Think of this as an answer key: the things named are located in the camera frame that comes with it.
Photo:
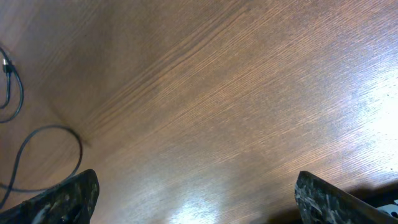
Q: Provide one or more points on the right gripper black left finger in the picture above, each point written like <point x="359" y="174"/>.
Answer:
<point x="73" y="201"/>

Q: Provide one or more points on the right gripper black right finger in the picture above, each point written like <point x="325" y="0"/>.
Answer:
<point x="321" y="202"/>

